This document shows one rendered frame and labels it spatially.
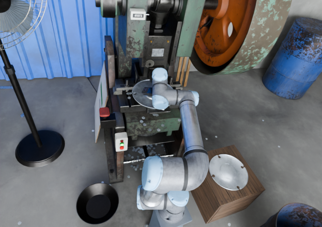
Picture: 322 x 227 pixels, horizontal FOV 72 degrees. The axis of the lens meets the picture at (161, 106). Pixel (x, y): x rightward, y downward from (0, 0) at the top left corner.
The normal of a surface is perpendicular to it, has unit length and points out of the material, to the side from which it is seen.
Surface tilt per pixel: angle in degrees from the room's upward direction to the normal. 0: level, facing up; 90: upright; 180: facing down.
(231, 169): 0
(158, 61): 90
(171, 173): 25
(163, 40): 90
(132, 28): 90
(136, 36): 90
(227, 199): 0
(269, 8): 74
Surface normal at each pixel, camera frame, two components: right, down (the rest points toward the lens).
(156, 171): 0.10, -0.43
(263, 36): 0.26, 0.68
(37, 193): 0.14, -0.71
